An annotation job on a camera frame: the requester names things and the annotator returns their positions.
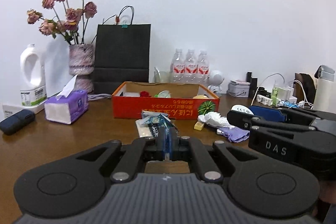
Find left water bottle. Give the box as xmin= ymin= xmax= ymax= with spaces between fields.
xmin=170 ymin=48 xmax=185 ymax=83

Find white thermos bottle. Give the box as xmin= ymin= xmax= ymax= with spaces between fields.
xmin=313 ymin=65 xmax=335 ymax=111

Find black cosmetic tubes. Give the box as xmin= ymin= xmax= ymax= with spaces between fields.
xmin=246 ymin=72 xmax=257 ymax=99

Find white tissue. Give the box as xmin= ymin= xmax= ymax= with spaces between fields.
xmin=198 ymin=111 xmax=234 ymax=129

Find clear plastic bag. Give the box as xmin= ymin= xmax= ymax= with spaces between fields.
xmin=154 ymin=90 xmax=171 ymax=98

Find small yellow packet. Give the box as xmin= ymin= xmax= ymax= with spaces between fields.
xmin=194 ymin=121 xmax=205 ymax=131

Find white power strip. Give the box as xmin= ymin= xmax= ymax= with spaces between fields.
xmin=256 ymin=94 xmax=274 ymax=106

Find dried pink flowers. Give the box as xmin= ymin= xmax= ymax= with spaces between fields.
xmin=27 ymin=0 xmax=97 ymax=45

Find water bottle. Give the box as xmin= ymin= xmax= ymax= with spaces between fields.
xmin=184 ymin=50 xmax=198 ymax=84
xmin=197 ymin=51 xmax=210 ymax=86
xmin=170 ymin=48 xmax=185 ymax=83

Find red fabric rose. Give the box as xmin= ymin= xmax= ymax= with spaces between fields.
xmin=139 ymin=91 xmax=151 ymax=97

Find glass cup with straw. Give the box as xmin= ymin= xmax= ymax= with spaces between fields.
xmin=153 ymin=67 xmax=170 ymax=83

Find right water bottle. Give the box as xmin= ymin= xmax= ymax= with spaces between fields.
xmin=197 ymin=51 xmax=210 ymax=86

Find white flat cable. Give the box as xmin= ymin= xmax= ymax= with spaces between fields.
xmin=250 ymin=73 xmax=314 ymax=109

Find green small bottle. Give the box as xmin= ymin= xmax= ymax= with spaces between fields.
xmin=270 ymin=81 xmax=278 ymax=105

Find white astronaut speaker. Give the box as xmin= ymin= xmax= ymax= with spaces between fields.
xmin=208 ymin=70 xmax=224 ymax=97

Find purple cloth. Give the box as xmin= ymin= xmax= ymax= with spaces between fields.
xmin=217 ymin=126 xmax=249 ymax=143

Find yellow white plush toy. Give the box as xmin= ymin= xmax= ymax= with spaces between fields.
xmin=193 ymin=94 xmax=209 ymax=100

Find middle water bottle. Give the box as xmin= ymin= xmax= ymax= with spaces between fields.
xmin=184 ymin=50 xmax=198 ymax=84

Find blue snack packet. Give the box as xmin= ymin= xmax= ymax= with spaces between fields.
xmin=139 ymin=110 xmax=179 ymax=160

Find red orange cardboard box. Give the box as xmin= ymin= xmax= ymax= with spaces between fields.
xmin=112 ymin=82 xmax=220 ymax=120

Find small floral tin box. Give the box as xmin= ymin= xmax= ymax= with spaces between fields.
xmin=227 ymin=80 xmax=250 ymax=98

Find black paper shopping bag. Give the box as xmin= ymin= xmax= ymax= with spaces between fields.
xmin=92 ymin=5 xmax=152 ymax=94

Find purple tissue pack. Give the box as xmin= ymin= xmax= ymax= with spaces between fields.
xmin=44 ymin=75 xmax=88 ymax=124

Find dark blue glasses case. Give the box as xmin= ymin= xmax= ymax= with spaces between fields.
xmin=0 ymin=109 xmax=35 ymax=136

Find white detergent jug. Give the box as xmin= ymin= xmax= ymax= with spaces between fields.
xmin=20 ymin=44 xmax=47 ymax=107

